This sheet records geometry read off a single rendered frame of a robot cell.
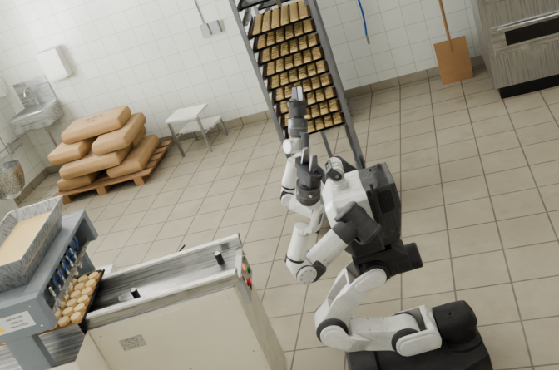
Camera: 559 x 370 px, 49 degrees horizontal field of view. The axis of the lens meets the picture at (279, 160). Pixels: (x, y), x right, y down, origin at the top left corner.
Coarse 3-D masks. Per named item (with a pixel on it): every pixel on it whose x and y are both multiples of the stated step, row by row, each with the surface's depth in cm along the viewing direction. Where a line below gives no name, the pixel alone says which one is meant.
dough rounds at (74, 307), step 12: (84, 276) 298; (96, 276) 296; (72, 288) 292; (84, 288) 291; (72, 300) 281; (84, 300) 278; (60, 312) 276; (72, 312) 275; (84, 312) 273; (60, 324) 268; (72, 324) 267
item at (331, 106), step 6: (324, 102) 414; (330, 102) 409; (336, 102) 411; (306, 108) 415; (312, 108) 411; (318, 108) 410; (324, 108) 403; (330, 108) 400; (336, 108) 398; (288, 114) 417; (312, 114) 401; (318, 114) 399
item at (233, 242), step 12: (216, 240) 290; (228, 240) 288; (240, 240) 290; (180, 252) 292; (192, 252) 290; (204, 252) 290; (144, 264) 293; (156, 264) 293; (168, 264) 293; (180, 264) 293; (108, 276) 295; (120, 276) 295; (132, 276) 295; (144, 276) 295
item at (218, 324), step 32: (224, 256) 287; (128, 288) 291; (160, 288) 281; (224, 288) 264; (128, 320) 269; (160, 320) 269; (192, 320) 269; (224, 320) 270; (256, 320) 284; (128, 352) 276; (160, 352) 276; (192, 352) 277; (224, 352) 277; (256, 352) 278
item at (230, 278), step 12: (216, 276) 263; (228, 276) 261; (180, 288) 264; (192, 288) 264; (204, 288) 264; (216, 288) 264; (132, 300) 268; (144, 300) 266; (156, 300) 266; (168, 300) 266; (180, 300) 266; (96, 312) 270; (108, 312) 268; (120, 312) 268; (132, 312) 268; (84, 324) 270; (96, 324) 270
